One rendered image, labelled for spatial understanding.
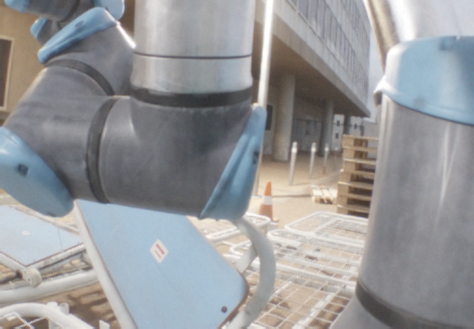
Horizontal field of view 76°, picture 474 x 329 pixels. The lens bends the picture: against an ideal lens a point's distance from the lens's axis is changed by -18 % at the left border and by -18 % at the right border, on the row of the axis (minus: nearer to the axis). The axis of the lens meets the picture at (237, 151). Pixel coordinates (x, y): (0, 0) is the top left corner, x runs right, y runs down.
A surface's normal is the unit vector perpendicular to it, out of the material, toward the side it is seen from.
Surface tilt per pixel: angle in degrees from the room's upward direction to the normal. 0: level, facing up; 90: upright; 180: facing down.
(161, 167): 102
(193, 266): 62
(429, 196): 90
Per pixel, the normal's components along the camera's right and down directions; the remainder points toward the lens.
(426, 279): -0.76, -0.04
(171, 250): -0.56, -0.48
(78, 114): 0.00, -0.59
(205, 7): 0.30, 0.37
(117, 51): 0.82, -0.21
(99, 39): 0.76, 0.11
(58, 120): -0.04, -0.41
